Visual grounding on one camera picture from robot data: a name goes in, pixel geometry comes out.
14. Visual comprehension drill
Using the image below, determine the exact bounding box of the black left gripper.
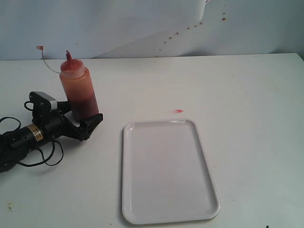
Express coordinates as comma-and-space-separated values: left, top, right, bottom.
30, 101, 103, 142

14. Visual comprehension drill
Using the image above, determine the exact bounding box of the red sauce squeeze bottle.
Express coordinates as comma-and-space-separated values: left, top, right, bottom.
58, 50, 99, 122

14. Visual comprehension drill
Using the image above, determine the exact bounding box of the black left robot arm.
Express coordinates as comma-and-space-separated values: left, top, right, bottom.
0, 101, 103, 173

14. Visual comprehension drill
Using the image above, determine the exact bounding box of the small red table stain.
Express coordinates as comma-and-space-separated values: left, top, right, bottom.
173, 109, 183, 114

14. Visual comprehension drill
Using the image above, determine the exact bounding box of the white backdrop sheet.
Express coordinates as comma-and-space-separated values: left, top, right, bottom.
0, 0, 304, 60

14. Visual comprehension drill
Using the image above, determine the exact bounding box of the white rectangular plastic tray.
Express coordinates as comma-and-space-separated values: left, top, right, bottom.
121, 119, 220, 225

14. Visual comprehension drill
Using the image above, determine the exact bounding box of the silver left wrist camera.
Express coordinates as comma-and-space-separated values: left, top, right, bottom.
29, 91, 58, 111

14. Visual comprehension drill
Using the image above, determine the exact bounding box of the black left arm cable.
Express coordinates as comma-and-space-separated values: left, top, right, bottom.
0, 101, 64, 167

